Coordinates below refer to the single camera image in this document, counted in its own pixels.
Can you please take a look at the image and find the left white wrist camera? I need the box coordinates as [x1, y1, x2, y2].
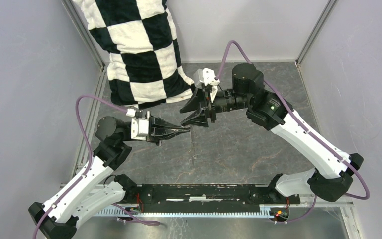
[126, 108, 150, 141]

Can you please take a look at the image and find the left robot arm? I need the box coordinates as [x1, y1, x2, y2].
[28, 108, 190, 239]

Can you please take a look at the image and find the purple cable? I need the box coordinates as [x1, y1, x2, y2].
[216, 40, 371, 224]
[31, 95, 161, 239]

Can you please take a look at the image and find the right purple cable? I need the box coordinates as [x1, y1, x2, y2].
[216, 40, 371, 224]

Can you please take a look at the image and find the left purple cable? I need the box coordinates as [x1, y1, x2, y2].
[31, 95, 161, 239]

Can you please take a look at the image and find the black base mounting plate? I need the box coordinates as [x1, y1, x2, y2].
[119, 184, 301, 213]

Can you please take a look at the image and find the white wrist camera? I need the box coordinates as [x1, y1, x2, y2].
[193, 68, 220, 103]
[126, 108, 150, 141]

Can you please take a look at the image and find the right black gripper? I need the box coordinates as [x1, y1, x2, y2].
[180, 85, 251, 127]

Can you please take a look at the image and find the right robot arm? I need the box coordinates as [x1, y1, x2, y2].
[181, 63, 364, 203]

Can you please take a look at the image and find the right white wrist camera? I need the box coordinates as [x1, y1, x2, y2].
[193, 68, 220, 103]

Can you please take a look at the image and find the black white checkered blanket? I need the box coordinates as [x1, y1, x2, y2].
[76, 0, 195, 109]

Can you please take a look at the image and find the white slotted cable duct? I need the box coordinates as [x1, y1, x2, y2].
[95, 206, 274, 219]

